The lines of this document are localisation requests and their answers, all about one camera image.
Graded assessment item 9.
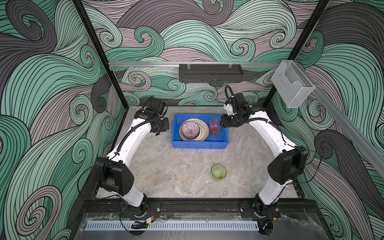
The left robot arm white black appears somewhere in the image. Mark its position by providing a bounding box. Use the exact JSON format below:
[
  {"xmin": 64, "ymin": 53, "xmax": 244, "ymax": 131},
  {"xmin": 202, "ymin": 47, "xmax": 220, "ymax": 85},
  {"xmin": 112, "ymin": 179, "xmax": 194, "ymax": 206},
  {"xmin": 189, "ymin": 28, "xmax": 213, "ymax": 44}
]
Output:
[{"xmin": 93, "ymin": 97, "xmax": 170, "ymax": 215}]

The black wall tray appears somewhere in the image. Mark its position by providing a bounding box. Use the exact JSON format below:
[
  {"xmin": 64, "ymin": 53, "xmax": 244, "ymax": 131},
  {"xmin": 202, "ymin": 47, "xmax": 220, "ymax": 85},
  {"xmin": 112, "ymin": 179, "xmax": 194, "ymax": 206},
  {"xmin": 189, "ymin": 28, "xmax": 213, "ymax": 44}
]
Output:
[{"xmin": 179, "ymin": 64, "xmax": 244, "ymax": 84}]

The clear acrylic wall holder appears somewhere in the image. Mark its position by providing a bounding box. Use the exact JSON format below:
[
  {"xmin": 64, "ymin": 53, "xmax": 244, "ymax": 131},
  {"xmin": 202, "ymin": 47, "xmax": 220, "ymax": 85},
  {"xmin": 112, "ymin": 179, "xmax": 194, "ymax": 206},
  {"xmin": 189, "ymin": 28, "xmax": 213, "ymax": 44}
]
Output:
[{"xmin": 271, "ymin": 60, "xmax": 315, "ymax": 109}]

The aluminium right wall rail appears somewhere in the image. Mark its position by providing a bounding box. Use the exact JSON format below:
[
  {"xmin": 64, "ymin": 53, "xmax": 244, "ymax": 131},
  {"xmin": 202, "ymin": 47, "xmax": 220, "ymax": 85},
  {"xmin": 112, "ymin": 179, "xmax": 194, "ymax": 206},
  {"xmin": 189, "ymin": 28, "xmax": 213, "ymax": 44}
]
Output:
[{"xmin": 296, "ymin": 64, "xmax": 384, "ymax": 175}]

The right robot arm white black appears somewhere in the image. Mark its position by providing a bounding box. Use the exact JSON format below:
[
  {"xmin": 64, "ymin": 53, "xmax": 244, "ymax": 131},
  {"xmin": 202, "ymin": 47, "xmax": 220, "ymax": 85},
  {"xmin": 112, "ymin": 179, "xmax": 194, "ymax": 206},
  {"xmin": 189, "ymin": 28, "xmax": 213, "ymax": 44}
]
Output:
[{"xmin": 221, "ymin": 85, "xmax": 315, "ymax": 215}]

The pink striped bowl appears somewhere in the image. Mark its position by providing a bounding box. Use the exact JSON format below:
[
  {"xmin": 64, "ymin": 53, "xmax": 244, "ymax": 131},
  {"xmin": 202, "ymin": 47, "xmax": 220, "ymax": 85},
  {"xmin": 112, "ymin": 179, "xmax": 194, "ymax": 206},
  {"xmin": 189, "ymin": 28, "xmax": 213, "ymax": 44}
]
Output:
[{"xmin": 182, "ymin": 122, "xmax": 200, "ymax": 140}]

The yellow rim dotted plate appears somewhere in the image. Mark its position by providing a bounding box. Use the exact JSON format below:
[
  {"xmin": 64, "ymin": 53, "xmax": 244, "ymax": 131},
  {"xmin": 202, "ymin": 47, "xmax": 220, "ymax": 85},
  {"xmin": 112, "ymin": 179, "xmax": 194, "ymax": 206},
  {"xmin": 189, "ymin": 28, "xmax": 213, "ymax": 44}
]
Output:
[{"xmin": 179, "ymin": 118, "xmax": 210, "ymax": 142}]

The aluminium back wall rail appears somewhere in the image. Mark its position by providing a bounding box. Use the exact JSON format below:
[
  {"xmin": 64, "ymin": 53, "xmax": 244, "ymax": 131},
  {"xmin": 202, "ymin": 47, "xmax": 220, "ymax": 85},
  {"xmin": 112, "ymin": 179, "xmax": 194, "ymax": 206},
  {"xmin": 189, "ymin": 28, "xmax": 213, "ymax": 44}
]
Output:
[{"xmin": 108, "ymin": 61, "xmax": 280, "ymax": 68}]

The green transparent cup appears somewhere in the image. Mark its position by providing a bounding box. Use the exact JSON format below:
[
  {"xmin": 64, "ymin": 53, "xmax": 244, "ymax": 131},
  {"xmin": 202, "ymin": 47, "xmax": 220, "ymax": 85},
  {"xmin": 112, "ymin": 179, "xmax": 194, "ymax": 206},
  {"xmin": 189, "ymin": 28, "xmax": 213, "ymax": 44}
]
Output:
[{"xmin": 211, "ymin": 164, "xmax": 227, "ymax": 182}]

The pink transparent cup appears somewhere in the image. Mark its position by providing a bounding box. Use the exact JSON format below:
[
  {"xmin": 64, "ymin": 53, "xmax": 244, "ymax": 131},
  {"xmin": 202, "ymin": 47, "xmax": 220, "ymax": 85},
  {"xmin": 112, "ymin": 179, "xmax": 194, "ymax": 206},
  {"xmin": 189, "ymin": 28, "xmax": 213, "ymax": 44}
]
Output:
[{"xmin": 210, "ymin": 117, "xmax": 222, "ymax": 137}]

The aluminium wall rail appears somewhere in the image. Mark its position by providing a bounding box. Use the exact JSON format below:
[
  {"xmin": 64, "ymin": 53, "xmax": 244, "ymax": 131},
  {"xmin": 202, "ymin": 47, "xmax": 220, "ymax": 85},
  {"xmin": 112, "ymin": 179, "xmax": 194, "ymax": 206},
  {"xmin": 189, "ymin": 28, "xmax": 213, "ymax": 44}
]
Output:
[
  {"xmin": 296, "ymin": 64, "xmax": 384, "ymax": 175},
  {"xmin": 108, "ymin": 61, "xmax": 280, "ymax": 68}
]

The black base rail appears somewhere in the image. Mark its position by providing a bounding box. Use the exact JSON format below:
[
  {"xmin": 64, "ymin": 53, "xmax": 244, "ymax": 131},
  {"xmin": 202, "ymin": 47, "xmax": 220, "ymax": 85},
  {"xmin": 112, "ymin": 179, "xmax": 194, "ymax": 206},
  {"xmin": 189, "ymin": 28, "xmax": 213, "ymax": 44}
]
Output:
[{"xmin": 81, "ymin": 198, "xmax": 319, "ymax": 219}]

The white slotted cable duct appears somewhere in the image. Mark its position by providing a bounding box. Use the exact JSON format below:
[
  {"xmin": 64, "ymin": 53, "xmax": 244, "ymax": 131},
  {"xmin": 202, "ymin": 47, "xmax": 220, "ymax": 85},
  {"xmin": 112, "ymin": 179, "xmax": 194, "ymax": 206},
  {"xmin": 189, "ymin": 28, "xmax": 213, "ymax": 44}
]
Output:
[{"xmin": 84, "ymin": 220, "xmax": 259, "ymax": 232}]

